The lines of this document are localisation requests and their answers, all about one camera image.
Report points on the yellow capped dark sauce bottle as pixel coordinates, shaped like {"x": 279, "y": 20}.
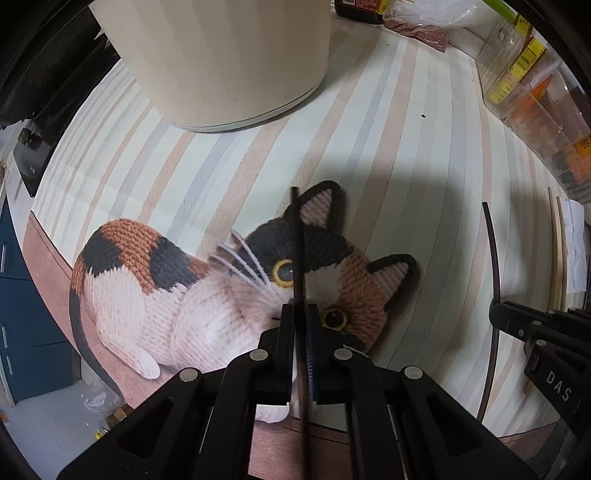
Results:
{"x": 360, "y": 5}

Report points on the orange and white seasoning packet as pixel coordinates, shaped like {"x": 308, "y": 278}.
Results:
{"x": 542, "y": 108}

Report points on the clear plastic organizer box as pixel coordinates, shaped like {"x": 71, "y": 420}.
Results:
{"x": 512, "y": 115}

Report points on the printed tip wooden chopstick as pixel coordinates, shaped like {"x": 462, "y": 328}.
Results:
{"x": 563, "y": 258}
{"x": 555, "y": 258}

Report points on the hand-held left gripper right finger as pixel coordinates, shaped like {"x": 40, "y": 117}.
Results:
{"x": 312, "y": 350}

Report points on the white paper sheet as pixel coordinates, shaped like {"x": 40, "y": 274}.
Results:
{"x": 578, "y": 244}

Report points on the crumpled clear plastic bag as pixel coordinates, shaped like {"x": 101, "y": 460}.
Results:
{"x": 99, "y": 399}

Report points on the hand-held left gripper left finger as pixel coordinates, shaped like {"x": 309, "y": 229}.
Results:
{"x": 282, "y": 332}

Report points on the bag of pink dried food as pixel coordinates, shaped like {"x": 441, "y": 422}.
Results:
{"x": 418, "y": 28}

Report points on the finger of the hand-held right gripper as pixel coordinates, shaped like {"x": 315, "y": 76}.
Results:
{"x": 510, "y": 323}
{"x": 545, "y": 314}

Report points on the beige cylindrical utensil holder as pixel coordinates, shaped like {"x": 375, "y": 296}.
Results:
{"x": 221, "y": 60}

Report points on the blue cabinet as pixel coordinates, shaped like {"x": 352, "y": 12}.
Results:
{"x": 27, "y": 300}

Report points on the green tube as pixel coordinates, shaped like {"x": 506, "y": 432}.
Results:
{"x": 501, "y": 7}

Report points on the yellow seasoning box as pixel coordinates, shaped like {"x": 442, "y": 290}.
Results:
{"x": 519, "y": 69}

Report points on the cat printed striped table mat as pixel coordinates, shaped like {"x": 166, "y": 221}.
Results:
{"x": 415, "y": 184}

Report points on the black chopstick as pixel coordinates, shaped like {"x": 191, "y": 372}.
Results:
{"x": 496, "y": 272}
{"x": 298, "y": 258}

